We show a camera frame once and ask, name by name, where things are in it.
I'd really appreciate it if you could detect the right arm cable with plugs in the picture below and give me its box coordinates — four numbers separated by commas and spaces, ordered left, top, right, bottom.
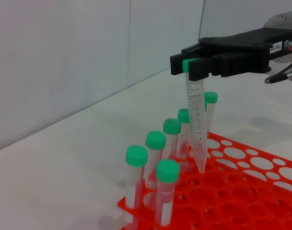
264, 39, 292, 84

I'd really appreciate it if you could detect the orange plastic test tube rack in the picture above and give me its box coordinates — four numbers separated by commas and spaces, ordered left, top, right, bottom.
117, 131, 292, 230

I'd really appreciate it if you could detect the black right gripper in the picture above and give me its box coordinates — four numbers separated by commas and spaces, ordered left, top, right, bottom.
170, 27, 292, 81

